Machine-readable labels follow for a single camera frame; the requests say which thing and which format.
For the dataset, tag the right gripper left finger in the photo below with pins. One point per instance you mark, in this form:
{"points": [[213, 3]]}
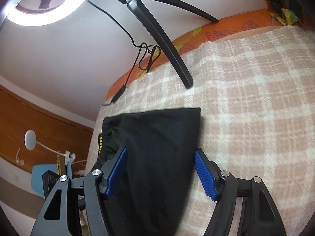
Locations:
{"points": [[112, 172]]}

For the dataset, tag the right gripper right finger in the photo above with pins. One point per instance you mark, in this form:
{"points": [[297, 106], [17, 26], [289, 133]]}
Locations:
{"points": [[209, 175]]}

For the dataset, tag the black sport pants yellow print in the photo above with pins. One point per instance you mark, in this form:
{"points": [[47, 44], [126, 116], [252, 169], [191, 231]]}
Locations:
{"points": [[153, 189]]}

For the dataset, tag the white clip desk lamp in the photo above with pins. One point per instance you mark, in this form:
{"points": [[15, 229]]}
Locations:
{"points": [[30, 141]]}

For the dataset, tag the beige plaid blanket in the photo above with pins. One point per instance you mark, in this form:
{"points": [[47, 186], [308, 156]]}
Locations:
{"points": [[256, 96]]}

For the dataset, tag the orange patterned bed sheet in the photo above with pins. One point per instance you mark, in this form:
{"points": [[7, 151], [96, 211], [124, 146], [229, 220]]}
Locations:
{"points": [[210, 32]]}

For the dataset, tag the black tripod stand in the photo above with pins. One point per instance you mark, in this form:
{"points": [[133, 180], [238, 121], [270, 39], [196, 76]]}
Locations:
{"points": [[147, 19]]}

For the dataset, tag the hanging items on wall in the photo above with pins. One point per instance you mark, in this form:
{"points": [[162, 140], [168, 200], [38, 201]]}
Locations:
{"points": [[287, 12]]}

